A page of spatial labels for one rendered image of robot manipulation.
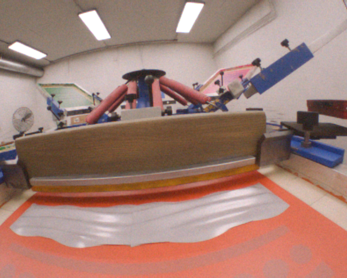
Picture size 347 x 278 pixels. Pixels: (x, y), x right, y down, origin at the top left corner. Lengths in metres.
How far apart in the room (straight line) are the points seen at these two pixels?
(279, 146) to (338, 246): 0.17
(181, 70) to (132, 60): 1.41
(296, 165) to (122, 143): 0.27
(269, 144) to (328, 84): 1.98
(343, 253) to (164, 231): 0.18
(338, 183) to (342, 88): 1.89
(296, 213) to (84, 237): 0.23
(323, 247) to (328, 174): 0.11
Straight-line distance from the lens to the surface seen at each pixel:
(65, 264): 0.17
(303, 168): 0.28
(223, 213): 0.17
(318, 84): 2.26
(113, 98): 0.88
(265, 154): 0.25
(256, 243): 0.16
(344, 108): 0.87
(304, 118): 0.27
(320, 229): 0.19
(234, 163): 0.22
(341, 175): 0.24
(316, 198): 0.24
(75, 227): 0.19
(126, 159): 0.20
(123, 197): 0.23
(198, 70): 4.68
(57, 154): 0.24
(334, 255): 0.17
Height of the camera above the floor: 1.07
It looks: 12 degrees down
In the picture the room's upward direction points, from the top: 5 degrees counter-clockwise
